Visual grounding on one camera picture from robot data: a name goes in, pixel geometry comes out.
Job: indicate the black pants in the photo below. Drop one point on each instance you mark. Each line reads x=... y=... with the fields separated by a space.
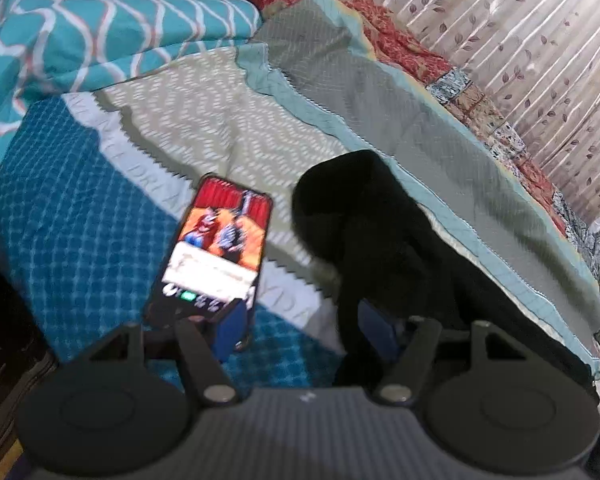
x=380 y=230

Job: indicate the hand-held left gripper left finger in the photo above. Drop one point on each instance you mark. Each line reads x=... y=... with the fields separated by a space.
x=231 y=332

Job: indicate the teal grey patterned bed sheet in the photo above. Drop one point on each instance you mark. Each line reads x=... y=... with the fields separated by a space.
x=205 y=120

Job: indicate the beige leaf print curtain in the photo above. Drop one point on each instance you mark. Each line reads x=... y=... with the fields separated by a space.
x=520 y=25

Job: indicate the teal patterned pillow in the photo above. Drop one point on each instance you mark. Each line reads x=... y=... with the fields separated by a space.
x=90 y=30

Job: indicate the smartphone with lit screen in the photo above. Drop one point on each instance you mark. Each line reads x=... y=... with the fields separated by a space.
x=215 y=245

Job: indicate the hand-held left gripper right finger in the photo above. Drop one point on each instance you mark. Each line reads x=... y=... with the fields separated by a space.
x=377 y=332

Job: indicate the red floral quilt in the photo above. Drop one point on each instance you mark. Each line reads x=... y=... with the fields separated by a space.
x=380 y=25

